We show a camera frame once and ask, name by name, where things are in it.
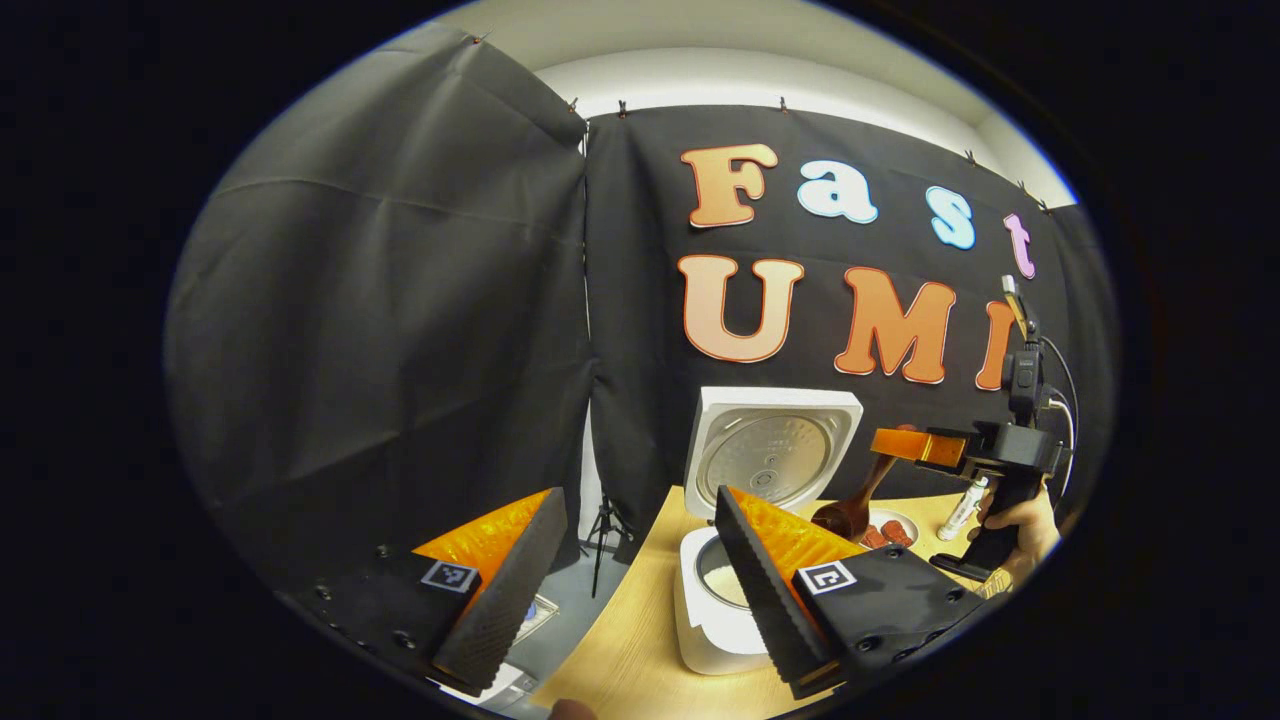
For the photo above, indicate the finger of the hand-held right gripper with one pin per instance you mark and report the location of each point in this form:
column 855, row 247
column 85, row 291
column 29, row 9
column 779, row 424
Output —
column 915, row 447

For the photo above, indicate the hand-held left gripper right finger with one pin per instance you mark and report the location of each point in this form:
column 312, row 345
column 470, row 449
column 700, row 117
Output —
column 765, row 600

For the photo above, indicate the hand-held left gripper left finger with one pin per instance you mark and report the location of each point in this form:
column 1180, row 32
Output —
column 510, row 590

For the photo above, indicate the white rice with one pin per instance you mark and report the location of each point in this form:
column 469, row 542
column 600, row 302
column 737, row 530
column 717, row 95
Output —
column 725, row 590

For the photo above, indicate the white rice cooker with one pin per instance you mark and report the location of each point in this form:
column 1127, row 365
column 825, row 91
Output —
column 700, row 625

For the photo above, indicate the wooden spoon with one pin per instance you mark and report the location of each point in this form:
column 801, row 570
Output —
column 845, row 518

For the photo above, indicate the white and blue box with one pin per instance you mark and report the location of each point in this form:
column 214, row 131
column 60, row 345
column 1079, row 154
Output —
column 535, row 615

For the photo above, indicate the white round plate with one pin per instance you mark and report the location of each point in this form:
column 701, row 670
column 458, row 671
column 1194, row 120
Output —
column 900, row 516

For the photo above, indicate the white bottle green label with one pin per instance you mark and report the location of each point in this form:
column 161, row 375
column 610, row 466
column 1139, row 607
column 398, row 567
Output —
column 962, row 510

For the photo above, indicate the brown meat piece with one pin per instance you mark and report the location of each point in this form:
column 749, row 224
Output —
column 896, row 532
column 874, row 539

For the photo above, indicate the black tripod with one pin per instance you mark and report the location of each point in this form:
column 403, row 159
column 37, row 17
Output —
column 603, row 530

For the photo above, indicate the black backdrop cloth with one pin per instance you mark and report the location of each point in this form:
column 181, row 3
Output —
column 400, row 320

